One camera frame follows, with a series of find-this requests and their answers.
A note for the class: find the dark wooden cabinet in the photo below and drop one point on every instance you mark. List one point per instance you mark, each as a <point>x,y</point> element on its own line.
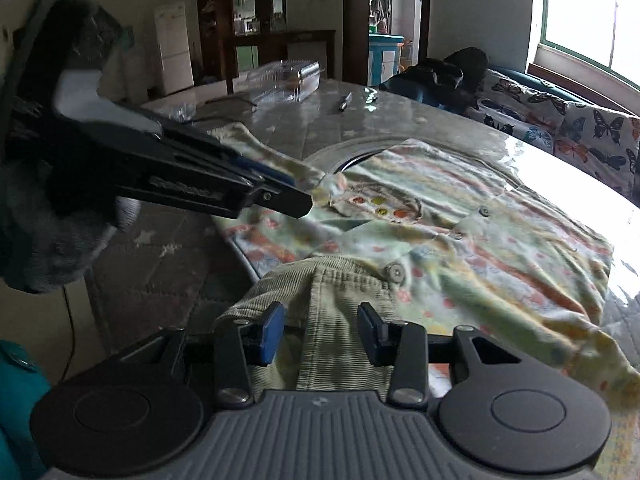
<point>260,35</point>

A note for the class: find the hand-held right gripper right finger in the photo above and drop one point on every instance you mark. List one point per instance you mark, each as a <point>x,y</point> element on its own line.
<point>374,337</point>

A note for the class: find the dark wooden door frame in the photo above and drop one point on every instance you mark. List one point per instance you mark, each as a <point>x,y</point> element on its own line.
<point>356,20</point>

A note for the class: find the blue cabinet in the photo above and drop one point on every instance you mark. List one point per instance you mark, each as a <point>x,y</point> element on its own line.
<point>384,60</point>

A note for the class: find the glass turntable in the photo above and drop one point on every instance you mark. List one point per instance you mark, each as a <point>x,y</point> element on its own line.
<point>345,157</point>

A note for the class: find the clear plastic bag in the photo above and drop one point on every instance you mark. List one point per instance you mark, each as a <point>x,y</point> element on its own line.
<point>177,110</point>

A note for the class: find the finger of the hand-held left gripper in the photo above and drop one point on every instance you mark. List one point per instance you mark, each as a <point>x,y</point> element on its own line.
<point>210,192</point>
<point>235,157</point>

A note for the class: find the person's left forearm grey sleeve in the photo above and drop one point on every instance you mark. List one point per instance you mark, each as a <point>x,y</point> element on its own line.
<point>40,240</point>

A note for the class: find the teal clothing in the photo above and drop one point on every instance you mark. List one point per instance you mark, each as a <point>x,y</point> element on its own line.
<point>20,410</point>

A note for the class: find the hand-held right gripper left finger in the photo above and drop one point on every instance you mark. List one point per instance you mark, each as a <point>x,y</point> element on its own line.
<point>266,337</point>

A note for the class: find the window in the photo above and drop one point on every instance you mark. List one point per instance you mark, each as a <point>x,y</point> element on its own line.
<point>595,10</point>

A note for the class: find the shiny foil wrapper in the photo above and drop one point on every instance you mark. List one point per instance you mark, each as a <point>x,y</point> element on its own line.
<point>371,96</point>

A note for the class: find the butterfly print sofa cover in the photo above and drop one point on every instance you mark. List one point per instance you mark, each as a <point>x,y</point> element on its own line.
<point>565,120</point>

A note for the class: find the black bag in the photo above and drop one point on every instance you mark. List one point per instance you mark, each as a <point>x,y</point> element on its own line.
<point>440,77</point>

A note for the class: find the white refrigerator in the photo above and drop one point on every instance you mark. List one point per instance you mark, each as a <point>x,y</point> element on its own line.
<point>174,47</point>

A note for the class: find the clear plastic box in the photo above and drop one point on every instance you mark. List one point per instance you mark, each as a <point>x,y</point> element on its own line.
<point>285,80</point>

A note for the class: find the pen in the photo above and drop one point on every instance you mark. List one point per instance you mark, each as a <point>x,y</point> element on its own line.
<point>344,102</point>

